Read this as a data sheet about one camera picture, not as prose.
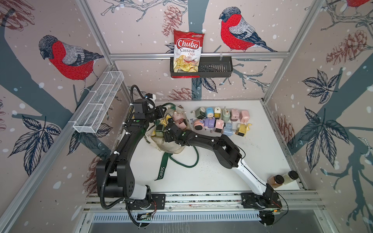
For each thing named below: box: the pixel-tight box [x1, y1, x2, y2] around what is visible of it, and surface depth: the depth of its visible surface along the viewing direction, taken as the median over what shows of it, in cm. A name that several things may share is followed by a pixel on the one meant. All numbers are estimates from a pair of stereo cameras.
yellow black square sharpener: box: [235, 123, 253, 137], surface depth 100 cm
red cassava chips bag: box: [171, 29, 205, 79], surface depth 86 cm
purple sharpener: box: [203, 117, 216, 129], surface depth 102 cm
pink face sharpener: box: [193, 119, 204, 131], surface depth 102 cm
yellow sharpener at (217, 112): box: [214, 106, 221, 118], surface depth 107 cm
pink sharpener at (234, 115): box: [230, 108, 240, 122], surface depth 106 cm
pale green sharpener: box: [221, 106, 231, 122], surface depth 106 cm
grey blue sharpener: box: [223, 122, 234, 137], surface depth 100 cm
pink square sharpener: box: [239, 110, 251, 124], surface depth 105 cm
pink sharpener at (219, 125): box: [214, 118, 225, 134], surface depth 100 cm
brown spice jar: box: [266, 174, 285, 189], surface depth 74 cm
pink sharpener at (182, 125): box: [178, 121, 187, 131], surface depth 99 cm
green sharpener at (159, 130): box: [155, 123, 165, 137], surface depth 97 cm
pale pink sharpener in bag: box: [172, 111, 187, 122], surface depth 105 cm
